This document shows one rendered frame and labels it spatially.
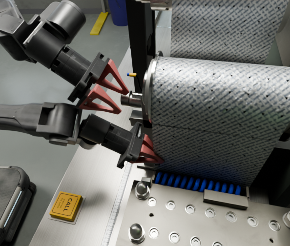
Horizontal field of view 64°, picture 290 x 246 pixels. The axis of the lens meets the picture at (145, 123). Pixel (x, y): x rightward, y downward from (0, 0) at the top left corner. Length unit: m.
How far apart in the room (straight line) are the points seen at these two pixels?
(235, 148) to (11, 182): 1.49
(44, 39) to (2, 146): 1.94
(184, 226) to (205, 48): 0.42
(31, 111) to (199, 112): 0.34
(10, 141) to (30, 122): 1.83
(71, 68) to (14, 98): 2.34
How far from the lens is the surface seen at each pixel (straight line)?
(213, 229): 0.57
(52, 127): 0.50
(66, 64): 0.46
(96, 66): 0.47
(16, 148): 2.27
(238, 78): 0.43
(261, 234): 0.59
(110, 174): 0.77
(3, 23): 0.51
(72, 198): 0.74
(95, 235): 0.71
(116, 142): 0.52
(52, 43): 0.46
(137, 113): 0.59
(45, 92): 2.69
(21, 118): 0.54
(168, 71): 0.43
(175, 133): 0.48
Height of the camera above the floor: 1.56
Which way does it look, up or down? 48 degrees down
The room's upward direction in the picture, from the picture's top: 4 degrees counter-clockwise
